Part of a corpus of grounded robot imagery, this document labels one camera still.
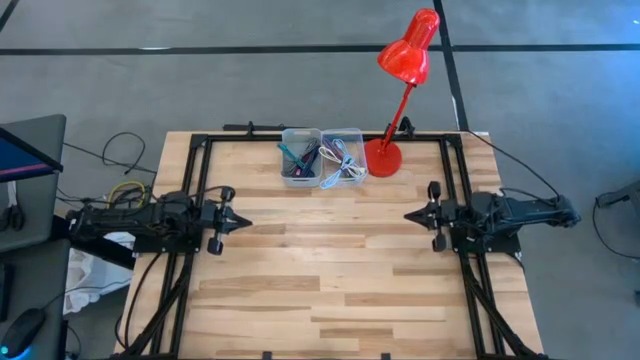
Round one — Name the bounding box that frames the blue screen monitor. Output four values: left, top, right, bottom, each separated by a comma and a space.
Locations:
0, 126, 65, 184

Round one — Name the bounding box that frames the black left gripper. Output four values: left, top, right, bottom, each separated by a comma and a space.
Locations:
202, 185, 253, 257

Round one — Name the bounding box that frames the clear plastic bin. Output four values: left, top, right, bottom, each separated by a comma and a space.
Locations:
319, 127, 370, 189

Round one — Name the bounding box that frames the white plastic bag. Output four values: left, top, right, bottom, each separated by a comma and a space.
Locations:
62, 234, 137, 316

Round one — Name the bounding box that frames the navy purple braided cable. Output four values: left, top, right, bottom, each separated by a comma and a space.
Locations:
298, 144, 321, 179

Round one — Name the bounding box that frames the grey desk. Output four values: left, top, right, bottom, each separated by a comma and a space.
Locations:
0, 113, 71, 360

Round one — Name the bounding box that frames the teal navy braided cable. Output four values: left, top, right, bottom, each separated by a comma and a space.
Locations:
276, 142, 307, 171

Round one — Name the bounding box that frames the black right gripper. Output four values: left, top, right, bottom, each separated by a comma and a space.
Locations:
403, 180, 459, 253

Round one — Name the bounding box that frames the grey opaque plastic bin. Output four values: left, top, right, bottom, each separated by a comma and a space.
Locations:
280, 127, 324, 189

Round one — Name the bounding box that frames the cream white cable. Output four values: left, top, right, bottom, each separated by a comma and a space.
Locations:
317, 144, 369, 181

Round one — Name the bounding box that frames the black aluminium table frame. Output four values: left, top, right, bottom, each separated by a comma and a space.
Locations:
112, 121, 551, 360

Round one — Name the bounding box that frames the black computer mouse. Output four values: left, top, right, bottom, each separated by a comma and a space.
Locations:
0, 307, 47, 360

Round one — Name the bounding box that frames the black floor cable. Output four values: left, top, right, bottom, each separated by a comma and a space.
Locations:
62, 131, 159, 176

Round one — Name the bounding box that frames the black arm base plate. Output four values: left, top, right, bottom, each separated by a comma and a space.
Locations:
448, 229, 521, 255
132, 234, 206, 254

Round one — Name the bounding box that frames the yellow cable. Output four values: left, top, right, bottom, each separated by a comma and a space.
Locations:
106, 180, 147, 207

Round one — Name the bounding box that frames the red desk lamp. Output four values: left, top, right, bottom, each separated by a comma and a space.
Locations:
363, 7, 442, 179

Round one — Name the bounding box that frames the black lamp cord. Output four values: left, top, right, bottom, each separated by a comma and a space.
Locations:
467, 130, 561, 201

